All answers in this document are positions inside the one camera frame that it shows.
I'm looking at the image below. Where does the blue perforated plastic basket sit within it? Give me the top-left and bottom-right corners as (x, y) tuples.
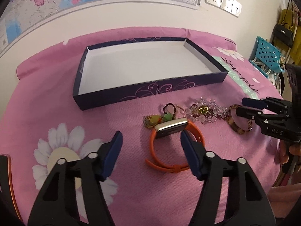
(249, 36), (285, 78)

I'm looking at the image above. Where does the orange edged phone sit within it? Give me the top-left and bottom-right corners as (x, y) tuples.
(1, 155), (24, 225)

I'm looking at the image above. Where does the pink floral bedsheet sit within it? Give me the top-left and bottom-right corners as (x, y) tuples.
(1, 27), (280, 225)

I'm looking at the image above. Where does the orange smart watch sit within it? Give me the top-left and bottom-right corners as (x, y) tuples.
(145, 117), (205, 173)

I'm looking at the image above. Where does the dark purple shallow box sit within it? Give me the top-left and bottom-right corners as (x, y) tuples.
(72, 37), (228, 111)

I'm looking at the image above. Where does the crystal bead bracelet pile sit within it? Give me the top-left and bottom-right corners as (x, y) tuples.
(185, 96), (230, 125)

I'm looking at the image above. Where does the yellow hanging garment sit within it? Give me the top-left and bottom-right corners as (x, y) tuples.
(278, 9), (300, 66)

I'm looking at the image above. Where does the green charm hair tie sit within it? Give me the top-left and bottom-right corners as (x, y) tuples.
(143, 102), (186, 129)

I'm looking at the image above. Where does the person's right hand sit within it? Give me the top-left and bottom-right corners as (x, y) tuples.
(279, 140), (300, 165)

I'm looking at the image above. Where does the tortoiseshell bangle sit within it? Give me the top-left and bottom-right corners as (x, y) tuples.
(227, 105), (252, 135)

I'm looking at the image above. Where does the black handbag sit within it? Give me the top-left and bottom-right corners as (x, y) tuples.
(274, 0), (293, 48)

